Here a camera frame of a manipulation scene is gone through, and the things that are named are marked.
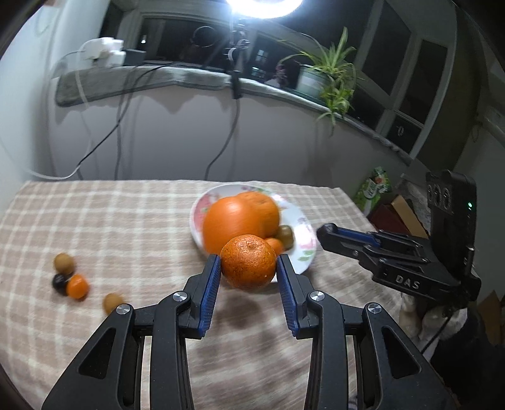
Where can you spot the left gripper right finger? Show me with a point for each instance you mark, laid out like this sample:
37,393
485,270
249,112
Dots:
391,373

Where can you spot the white power strip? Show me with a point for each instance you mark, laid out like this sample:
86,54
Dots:
105,51

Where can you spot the black power adapter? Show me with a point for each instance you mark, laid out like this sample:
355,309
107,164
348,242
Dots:
134,57

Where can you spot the black tripod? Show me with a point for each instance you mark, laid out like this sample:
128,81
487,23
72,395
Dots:
226,54

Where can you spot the large rough orange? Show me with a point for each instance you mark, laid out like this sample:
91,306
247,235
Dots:
266,209

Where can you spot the small tangerine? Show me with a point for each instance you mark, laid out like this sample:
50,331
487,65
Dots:
77,287

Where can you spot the red boxes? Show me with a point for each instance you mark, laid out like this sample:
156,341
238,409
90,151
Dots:
393,213

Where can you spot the green brown kiwi fruit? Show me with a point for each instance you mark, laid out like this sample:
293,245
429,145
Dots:
285,235

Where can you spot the tangerine with stem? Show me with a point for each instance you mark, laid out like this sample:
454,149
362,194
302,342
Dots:
248,262

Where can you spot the large smooth orange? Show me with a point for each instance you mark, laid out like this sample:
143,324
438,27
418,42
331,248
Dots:
227,218

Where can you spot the potted spider plant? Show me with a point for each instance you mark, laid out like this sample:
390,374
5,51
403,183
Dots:
339,76

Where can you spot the small dark plum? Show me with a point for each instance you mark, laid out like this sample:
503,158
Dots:
59,283

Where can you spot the floral white plate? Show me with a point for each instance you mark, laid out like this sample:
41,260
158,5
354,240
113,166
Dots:
304,250

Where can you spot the green carton box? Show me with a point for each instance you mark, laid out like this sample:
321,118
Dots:
372,190

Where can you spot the gloved right hand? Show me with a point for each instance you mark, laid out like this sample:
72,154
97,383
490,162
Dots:
427,329

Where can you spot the checked pink tablecloth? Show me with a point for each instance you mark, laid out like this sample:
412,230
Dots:
133,238

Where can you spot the medium tangerine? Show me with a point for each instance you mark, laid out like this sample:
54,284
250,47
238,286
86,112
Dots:
276,244

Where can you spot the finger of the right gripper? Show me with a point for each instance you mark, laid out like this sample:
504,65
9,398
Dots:
363,252
362,238

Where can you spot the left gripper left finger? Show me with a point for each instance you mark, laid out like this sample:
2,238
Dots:
107,371

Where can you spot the brown longan fruit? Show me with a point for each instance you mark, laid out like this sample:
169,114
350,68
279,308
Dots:
111,301
64,264

